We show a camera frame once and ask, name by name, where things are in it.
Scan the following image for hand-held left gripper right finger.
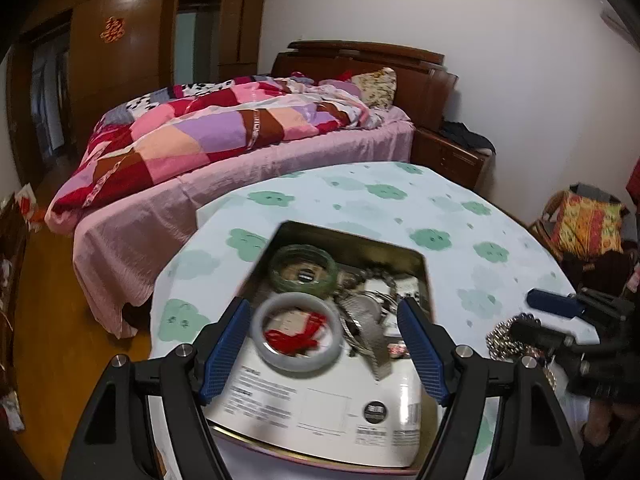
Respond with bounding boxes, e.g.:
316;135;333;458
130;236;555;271
397;297;586;480

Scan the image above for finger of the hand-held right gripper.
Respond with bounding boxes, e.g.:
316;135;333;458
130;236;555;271
509;320;602;361
526;288;640;323

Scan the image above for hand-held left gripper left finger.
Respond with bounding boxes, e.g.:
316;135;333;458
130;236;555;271
62;298;252;480

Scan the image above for metallic bead necklace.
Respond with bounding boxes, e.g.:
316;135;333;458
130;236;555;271
485;313;559;392

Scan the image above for silver metal watch band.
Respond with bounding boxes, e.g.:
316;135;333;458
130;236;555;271
337;289;397;382

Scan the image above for red cord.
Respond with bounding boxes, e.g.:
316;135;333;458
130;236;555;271
262;310;334;356

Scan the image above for white jade bangle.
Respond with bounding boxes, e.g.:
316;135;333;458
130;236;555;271
251;292;346;372

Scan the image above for green jade bangle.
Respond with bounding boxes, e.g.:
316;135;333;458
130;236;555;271
268;244;339;297

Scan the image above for pink tin box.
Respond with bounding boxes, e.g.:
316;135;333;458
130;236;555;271
202;219;444;476

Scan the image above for person's right forearm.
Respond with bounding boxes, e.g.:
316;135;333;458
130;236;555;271
579;394;640;462

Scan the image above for dark garment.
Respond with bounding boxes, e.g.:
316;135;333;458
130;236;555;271
559;249;640;294

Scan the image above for rattan chair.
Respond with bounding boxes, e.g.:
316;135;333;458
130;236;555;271
527;194;640;302

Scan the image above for colourful printed cushion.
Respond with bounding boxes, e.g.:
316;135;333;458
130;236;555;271
553;189;626;261

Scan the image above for white instruction sheet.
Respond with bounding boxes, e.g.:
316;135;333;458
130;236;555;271
207;329;441;466

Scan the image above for bed with pink sheet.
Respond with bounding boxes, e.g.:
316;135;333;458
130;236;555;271
44;105;416;339

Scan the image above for wooden nightstand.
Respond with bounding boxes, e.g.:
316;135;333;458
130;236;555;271
412;124;496;192

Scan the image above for cloud-printed tablecloth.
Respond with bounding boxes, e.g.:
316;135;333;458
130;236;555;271
149;161;597;480

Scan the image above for dark clothes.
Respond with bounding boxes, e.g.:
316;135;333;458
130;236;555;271
439;119;496;154

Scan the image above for patchwork quilt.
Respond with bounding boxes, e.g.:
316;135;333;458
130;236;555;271
47;74;384;222

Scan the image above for red gift bag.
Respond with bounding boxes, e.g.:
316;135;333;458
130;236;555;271
14;183;49;227

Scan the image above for wooden bed headboard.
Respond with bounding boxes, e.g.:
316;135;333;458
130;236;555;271
269;39;459;132

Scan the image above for black and white blanket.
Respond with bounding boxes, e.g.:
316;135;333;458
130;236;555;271
124;79;237;117

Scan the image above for floral pillow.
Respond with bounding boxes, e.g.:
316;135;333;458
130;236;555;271
351;66;398;110

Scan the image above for pink pillow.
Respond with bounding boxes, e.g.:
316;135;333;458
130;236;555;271
319;78;362;97

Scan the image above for wooden wardrobe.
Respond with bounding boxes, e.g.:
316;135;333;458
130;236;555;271
7;0;271;162

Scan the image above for red paper decoration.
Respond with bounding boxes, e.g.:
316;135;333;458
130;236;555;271
99;16;126;45

